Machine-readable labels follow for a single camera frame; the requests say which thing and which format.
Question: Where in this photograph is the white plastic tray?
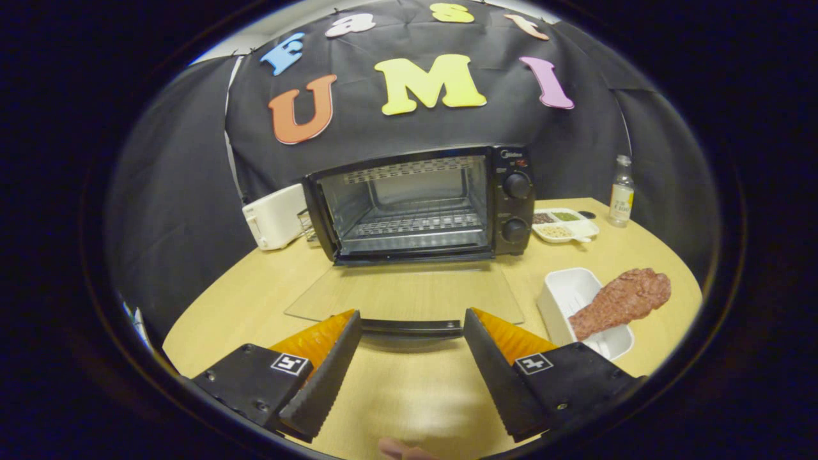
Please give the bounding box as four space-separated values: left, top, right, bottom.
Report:
537 267 635 362

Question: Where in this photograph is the white bread toaster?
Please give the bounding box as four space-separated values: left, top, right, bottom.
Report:
242 183 309 251

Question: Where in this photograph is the brown meat slice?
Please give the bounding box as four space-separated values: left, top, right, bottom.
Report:
567 268 672 341

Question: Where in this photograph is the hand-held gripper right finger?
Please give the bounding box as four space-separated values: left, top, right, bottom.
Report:
463 308 646 443

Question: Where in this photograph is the black toaster oven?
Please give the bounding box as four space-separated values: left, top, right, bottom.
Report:
284 146 536 338

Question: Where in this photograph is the clear glass bottle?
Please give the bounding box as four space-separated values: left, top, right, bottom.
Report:
607 155 635 229

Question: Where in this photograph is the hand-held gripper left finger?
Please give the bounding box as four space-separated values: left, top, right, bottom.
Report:
190 310 362 443

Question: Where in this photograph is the white divided condiment dish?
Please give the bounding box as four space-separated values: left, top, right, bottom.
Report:
532 208 600 244

